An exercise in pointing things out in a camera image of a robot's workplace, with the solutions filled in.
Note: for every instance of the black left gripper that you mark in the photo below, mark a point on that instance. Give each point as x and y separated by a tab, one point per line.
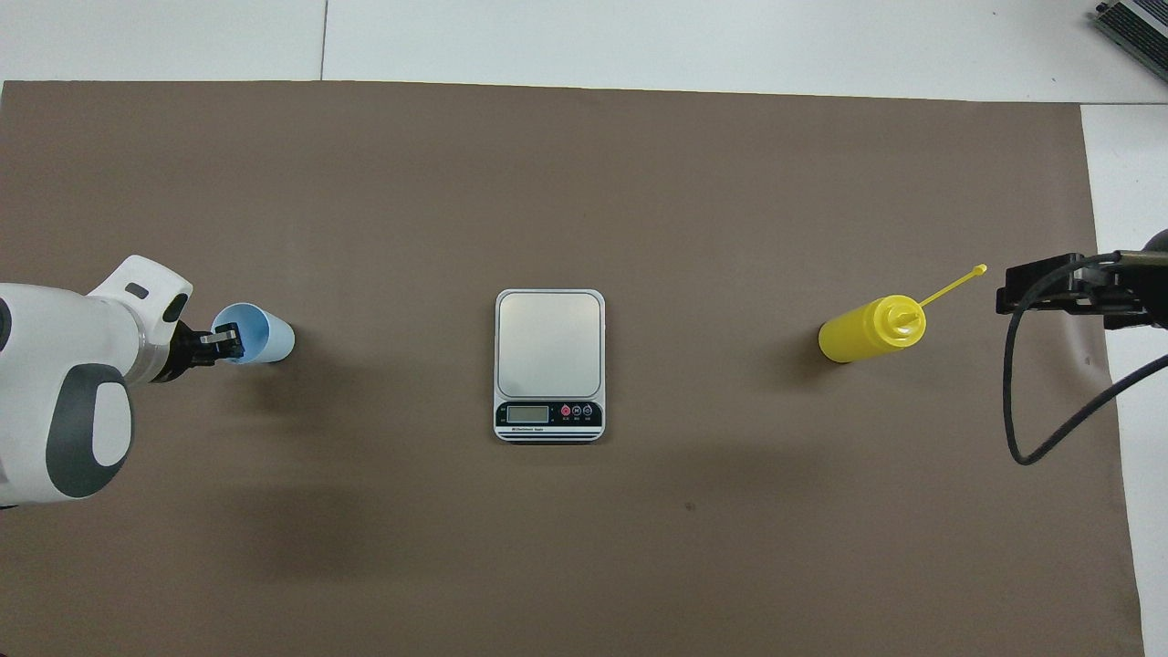
187	356

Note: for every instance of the light blue plastic cup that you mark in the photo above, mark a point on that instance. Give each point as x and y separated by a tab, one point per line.
269	338

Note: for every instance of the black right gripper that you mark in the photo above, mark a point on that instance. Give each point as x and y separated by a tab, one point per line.
1131	292

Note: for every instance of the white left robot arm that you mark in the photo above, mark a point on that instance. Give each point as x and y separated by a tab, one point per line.
55	347

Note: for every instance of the silver digital kitchen scale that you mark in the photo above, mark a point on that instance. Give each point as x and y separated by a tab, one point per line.
547	342

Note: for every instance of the brown table mat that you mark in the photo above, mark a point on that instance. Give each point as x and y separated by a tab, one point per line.
365	182

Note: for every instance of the yellow squeeze bottle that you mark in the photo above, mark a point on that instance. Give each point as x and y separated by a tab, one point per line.
858	333

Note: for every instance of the grey finned metal device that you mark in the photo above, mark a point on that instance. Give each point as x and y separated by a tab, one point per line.
1141	27

